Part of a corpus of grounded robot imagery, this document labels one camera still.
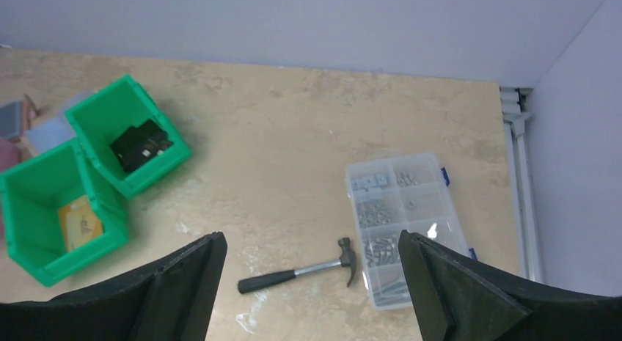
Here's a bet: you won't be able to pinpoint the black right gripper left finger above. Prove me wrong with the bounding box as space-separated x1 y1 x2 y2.
1 232 227 340

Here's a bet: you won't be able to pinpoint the green bin with black parts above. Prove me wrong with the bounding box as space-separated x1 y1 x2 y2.
65 75 191 198

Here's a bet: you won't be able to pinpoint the aluminium frame rail right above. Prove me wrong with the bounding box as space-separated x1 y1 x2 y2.
500 87 545 283

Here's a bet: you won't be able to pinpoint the light blue open card holder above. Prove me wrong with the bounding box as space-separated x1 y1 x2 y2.
1 90 95 155

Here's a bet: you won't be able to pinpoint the yellow card in bin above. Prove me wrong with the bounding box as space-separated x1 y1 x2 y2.
57 195 103 252

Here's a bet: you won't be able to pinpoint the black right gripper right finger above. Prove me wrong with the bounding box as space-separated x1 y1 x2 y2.
398 231 621 340

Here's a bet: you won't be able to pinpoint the black handled claw hammer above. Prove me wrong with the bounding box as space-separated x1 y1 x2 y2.
237 237 358 294

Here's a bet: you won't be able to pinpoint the black parts in bin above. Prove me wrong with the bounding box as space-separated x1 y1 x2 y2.
110 120 173 174

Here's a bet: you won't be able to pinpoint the clear plastic screw organizer box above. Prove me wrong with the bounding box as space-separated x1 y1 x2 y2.
345 153 473 311

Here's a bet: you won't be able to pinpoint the green bin with yellow card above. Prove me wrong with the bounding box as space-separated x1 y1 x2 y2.
1 139 129 287

